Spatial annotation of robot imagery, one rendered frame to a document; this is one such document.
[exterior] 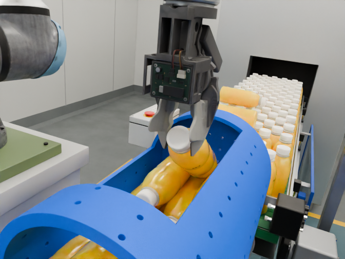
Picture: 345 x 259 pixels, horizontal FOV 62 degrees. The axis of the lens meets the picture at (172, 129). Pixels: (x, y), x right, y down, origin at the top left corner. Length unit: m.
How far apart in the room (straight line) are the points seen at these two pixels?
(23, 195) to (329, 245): 0.81
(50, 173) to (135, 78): 5.23
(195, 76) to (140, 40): 5.27
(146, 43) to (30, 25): 4.99
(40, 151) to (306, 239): 0.76
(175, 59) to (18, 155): 0.34
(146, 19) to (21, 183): 5.14
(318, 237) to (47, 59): 0.86
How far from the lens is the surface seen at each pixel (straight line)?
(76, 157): 0.61
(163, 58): 0.37
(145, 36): 5.57
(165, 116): 0.45
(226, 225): 0.39
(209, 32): 0.41
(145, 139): 0.98
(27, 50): 0.60
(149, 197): 0.53
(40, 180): 0.56
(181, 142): 0.44
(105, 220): 0.29
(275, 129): 1.08
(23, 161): 0.55
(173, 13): 0.36
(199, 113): 0.42
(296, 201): 0.85
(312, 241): 0.98
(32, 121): 3.95
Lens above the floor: 1.42
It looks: 21 degrees down
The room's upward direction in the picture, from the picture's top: 6 degrees clockwise
